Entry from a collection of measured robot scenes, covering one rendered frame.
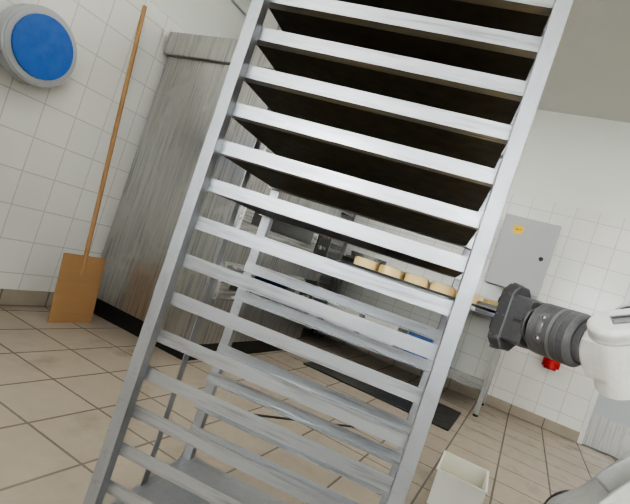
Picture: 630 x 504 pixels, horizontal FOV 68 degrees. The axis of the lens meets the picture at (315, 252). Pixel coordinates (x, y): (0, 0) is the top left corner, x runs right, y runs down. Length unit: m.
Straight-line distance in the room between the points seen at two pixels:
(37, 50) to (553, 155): 4.43
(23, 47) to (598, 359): 2.77
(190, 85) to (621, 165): 3.95
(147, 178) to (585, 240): 3.94
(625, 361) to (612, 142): 4.66
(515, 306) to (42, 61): 2.64
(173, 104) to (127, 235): 0.93
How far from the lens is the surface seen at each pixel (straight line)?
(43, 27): 3.00
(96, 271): 3.28
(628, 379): 0.82
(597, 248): 5.13
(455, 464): 2.61
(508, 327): 0.90
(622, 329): 0.78
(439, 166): 0.98
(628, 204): 5.24
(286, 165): 1.03
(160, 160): 3.33
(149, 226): 3.26
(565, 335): 0.82
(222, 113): 1.09
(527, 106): 0.99
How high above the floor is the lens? 0.89
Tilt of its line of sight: level
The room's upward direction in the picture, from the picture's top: 19 degrees clockwise
